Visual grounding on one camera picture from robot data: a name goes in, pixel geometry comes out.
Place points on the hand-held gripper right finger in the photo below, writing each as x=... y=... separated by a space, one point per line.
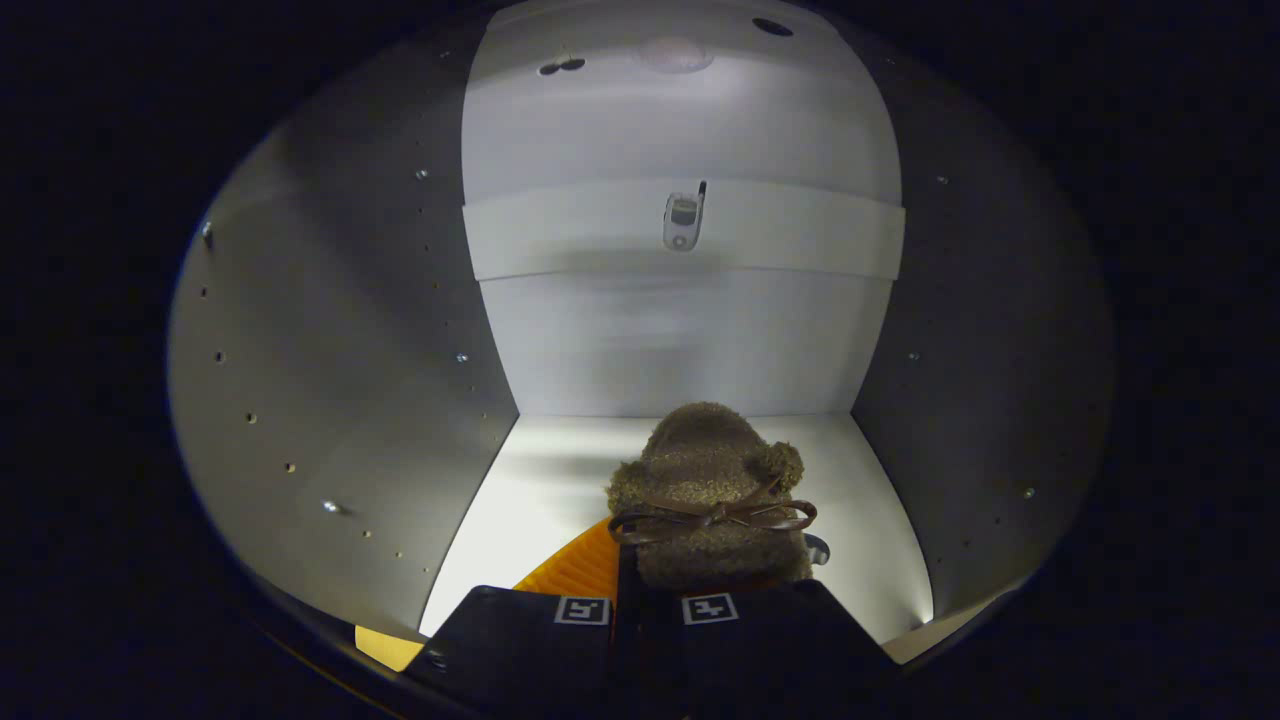
x=760 y=650

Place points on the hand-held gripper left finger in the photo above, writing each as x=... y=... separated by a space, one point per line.
x=530 y=650

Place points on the brown fuzzy slipper shoe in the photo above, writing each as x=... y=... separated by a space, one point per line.
x=700 y=460

